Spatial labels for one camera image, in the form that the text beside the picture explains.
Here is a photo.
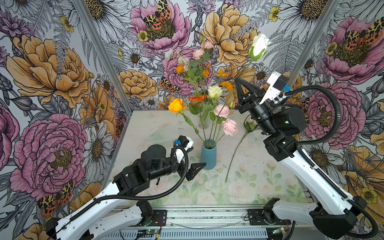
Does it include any white rosebud stem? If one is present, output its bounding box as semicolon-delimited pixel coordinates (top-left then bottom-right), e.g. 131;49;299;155
227;33;271;109

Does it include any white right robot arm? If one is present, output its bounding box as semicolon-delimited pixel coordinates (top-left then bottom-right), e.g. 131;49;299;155
235;76;379;240

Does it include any orange poppy flower stem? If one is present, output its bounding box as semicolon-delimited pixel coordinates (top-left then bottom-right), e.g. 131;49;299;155
175;65;195;90

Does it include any green circuit board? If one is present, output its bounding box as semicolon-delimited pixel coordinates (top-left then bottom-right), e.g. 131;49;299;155
135;229;161;240

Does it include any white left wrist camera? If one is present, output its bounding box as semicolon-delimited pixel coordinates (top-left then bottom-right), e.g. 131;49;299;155
175;136;194;164

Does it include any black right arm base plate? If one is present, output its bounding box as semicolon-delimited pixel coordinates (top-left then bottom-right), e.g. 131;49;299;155
245;209;291;226

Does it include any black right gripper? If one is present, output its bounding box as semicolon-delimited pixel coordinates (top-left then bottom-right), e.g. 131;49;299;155
233;77;278;135

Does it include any two pink carnations stem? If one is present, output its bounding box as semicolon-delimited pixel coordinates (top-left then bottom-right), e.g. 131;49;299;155
209;104;238;148

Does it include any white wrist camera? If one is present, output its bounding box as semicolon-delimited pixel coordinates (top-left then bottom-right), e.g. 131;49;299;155
259;72;291;105
175;136;194;164

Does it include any aluminium corner post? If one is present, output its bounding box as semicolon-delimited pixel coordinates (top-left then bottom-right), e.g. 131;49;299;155
74;1;133;116
270;1;341;92

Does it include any tall teal cylinder vase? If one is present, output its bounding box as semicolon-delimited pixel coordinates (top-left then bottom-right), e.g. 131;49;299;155
200;139;217;170

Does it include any orange leafy flower stem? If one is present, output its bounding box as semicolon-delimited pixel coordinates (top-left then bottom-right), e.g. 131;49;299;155
189;95;209;140

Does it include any clear ribbed glass vase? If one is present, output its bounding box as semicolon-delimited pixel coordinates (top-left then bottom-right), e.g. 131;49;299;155
198;117;210;130

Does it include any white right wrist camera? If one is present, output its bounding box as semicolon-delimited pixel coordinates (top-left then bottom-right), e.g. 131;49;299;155
259;72;291;105

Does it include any orange rose stem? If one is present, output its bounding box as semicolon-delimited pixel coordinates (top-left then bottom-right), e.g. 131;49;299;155
168;99;205;143

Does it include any aluminium right corner post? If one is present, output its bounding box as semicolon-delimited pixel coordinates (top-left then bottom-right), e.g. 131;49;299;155
270;1;341;92

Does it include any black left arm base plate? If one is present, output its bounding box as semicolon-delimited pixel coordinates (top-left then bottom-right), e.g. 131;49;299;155
132;209;168;227

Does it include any large pink peach rose stem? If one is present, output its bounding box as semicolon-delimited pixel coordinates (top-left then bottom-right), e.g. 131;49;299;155
225;115;259;182

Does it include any aluminium left corner post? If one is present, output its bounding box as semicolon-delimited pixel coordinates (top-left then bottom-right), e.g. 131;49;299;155
74;1;133;116

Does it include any aluminium front frame rail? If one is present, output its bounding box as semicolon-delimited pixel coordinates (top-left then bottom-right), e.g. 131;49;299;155
96;206;327;240

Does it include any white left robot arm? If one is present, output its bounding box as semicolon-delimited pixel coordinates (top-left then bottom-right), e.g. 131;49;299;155
46;136;205;240

